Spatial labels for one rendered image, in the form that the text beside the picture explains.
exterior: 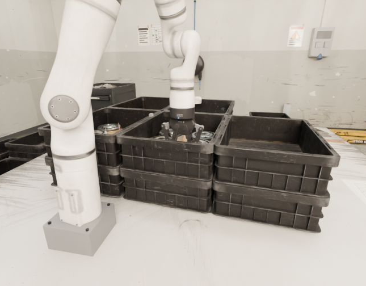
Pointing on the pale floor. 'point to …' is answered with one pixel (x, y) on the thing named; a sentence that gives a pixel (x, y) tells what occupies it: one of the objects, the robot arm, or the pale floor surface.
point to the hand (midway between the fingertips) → (182, 150)
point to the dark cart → (112, 95)
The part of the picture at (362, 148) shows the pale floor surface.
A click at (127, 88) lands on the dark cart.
